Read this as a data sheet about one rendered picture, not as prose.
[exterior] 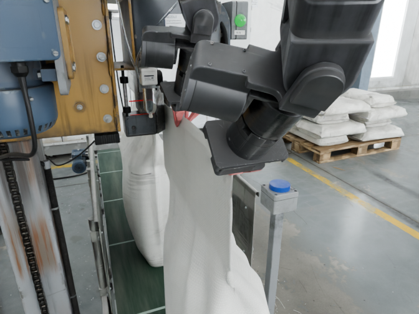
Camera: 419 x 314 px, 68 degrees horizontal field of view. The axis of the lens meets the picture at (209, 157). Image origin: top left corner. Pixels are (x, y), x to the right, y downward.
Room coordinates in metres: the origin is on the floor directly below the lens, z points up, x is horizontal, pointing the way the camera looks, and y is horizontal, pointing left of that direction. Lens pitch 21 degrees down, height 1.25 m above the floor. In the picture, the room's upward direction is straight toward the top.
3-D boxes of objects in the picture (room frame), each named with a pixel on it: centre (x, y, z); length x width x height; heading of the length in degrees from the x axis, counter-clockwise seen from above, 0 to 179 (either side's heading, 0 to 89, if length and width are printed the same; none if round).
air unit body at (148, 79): (0.74, 0.14, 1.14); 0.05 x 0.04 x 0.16; 111
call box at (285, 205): (0.81, -0.20, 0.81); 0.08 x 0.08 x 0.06; 21
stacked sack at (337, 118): (3.51, -1.24, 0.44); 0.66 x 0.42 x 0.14; 15
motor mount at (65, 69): (0.65, 0.31, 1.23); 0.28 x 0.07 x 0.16; 21
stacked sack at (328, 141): (3.49, -1.23, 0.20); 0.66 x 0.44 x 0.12; 21
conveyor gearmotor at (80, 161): (2.26, 1.00, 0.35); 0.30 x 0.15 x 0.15; 21
